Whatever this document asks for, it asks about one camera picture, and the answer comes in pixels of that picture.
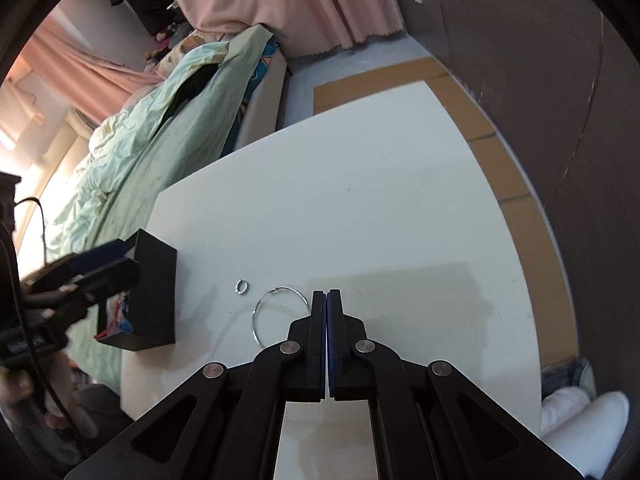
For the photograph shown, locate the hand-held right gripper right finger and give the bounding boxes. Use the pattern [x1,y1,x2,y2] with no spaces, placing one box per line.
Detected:
[327,289,583,480]

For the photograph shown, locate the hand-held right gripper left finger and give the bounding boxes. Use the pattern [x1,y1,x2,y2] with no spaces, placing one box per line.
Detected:
[65,290,327,480]

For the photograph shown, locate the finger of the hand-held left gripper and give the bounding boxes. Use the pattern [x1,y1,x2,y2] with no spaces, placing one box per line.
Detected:
[37,239,129,287]
[29,258,142,307]

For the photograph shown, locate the black jewelry box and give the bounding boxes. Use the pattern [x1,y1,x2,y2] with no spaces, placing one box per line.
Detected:
[94,228,179,352]

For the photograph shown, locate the large silver hoop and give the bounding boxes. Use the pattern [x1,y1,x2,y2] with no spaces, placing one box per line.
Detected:
[252,285,321,349]

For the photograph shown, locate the person's left hand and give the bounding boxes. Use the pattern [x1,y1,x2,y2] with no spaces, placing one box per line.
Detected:
[0,349,96,436]

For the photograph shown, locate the light green blanket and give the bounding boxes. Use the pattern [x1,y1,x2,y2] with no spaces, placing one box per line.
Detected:
[36,25,274,267]

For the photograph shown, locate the pink curtain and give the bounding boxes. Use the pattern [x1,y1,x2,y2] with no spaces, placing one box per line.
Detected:
[151,0,407,59]
[19,21,162,127]

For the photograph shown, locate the white mattress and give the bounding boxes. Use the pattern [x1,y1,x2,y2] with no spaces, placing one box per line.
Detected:
[234,54,292,149]

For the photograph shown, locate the pink plush toys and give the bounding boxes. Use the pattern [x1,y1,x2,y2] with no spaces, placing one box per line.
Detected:
[144,24,227,67]

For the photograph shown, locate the white cloth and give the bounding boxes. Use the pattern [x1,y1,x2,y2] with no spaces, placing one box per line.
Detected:
[544,391,631,479]
[541,386,592,432]

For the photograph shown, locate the brown cardboard floor sheets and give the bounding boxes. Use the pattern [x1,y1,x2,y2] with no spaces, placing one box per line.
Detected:
[312,56,581,373]

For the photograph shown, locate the blue denim cloth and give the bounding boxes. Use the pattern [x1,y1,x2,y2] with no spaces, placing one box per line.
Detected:
[542,356,597,392]

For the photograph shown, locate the blue patterned sheet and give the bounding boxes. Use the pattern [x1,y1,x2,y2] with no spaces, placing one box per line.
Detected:
[219,36,282,157]

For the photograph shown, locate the thin black cable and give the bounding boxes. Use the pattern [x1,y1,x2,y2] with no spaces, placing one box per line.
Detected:
[12,197,49,267]

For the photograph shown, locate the thick black cable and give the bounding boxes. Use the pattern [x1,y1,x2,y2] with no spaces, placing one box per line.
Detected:
[0,220,88,461]

